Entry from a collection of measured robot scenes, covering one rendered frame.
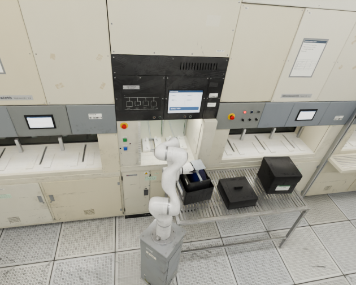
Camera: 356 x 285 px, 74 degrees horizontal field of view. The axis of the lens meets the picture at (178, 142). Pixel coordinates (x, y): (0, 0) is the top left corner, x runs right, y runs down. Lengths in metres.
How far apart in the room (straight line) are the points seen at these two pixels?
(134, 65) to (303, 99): 1.58
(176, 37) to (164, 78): 0.31
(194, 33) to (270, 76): 0.77
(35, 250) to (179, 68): 2.35
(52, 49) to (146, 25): 0.63
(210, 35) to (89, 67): 0.88
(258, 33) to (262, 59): 0.22
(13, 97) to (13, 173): 0.81
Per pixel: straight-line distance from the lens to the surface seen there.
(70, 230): 3.08
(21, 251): 3.12
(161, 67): 1.85
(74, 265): 2.87
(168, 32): 1.77
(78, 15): 1.76
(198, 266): 2.80
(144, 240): 2.02
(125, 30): 1.75
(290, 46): 2.19
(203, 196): 2.23
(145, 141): 2.61
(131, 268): 2.76
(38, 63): 1.91
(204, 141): 2.24
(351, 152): 3.55
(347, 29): 2.44
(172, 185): 1.62
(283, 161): 2.60
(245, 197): 2.29
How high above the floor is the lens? 2.52
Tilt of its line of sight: 38 degrees down
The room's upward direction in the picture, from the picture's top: 7 degrees clockwise
